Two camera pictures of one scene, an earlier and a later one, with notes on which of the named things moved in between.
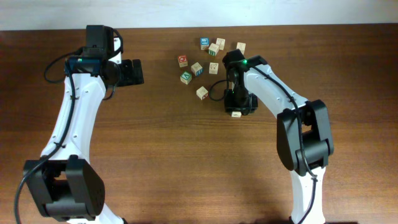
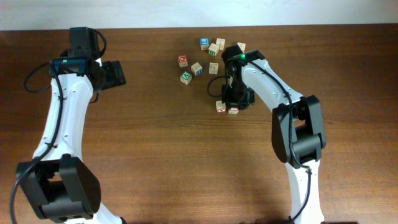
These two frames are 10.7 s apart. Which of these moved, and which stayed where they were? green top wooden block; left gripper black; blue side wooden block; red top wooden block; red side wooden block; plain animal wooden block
Moved: red side wooden block; left gripper black
Stayed: blue side wooden block; red top wooden block; green top wooden block; plain animal wooden block
